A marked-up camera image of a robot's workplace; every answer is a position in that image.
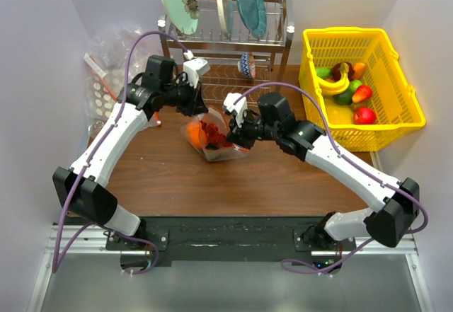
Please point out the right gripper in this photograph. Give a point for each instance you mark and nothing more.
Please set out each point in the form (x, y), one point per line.
(238, 135)

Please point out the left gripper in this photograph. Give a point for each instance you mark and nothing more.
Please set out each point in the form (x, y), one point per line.
(196, 105)

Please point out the clear zip bag orange zipper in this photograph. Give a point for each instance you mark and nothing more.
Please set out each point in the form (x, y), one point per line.
(217, 117)

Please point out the toy orange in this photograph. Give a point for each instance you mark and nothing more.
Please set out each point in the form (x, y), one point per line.
(196, 135)

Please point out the red toy lobster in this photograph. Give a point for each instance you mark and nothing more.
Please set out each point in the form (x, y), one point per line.
(215, 139)

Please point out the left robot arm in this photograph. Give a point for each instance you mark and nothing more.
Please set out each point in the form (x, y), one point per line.
(81, 188)

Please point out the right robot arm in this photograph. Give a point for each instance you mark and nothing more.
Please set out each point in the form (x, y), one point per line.
(390, 202)

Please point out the pile of clear zip bags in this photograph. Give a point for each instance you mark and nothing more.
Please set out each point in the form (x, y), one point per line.
(105, 59)

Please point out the blue patterned bowl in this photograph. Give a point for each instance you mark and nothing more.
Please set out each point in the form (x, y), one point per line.
(246, 65)

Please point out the metal dish rack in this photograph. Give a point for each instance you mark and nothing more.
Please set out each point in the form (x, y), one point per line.
(271, 54)

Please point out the toy banana bunch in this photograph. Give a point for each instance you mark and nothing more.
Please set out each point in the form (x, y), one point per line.
(334, 88)

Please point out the green toy lime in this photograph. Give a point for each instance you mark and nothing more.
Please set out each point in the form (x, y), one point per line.
(323, 72)

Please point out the green toy avocado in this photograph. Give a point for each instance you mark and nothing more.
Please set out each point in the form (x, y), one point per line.
(345, 98)

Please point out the mint green floral plate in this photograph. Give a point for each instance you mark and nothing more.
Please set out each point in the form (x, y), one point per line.
(184, 14)

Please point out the red toy apple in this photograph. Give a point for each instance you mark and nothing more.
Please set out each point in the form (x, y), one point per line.
(364, 116)

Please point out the teal blue plate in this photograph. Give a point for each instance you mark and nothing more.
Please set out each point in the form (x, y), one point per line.
(253, 16)

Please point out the yellow plastic basket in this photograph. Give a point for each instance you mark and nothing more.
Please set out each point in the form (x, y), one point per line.
(393, 99)

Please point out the red yellow toy mango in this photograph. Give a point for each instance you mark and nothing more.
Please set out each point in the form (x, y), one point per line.
(362, 94)

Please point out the orange toy fruit back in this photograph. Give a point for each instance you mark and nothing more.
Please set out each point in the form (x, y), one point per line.
(359, 70)

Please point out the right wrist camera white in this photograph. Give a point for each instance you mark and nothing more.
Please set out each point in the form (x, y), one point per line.
(235, 105)

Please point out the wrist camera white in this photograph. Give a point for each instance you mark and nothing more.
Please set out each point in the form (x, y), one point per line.
(235, 105)
(195, 68)

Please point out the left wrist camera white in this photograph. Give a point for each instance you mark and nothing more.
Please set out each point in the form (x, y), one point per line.
(195, 68)

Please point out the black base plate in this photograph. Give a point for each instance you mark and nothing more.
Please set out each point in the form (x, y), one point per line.
(228, 239)

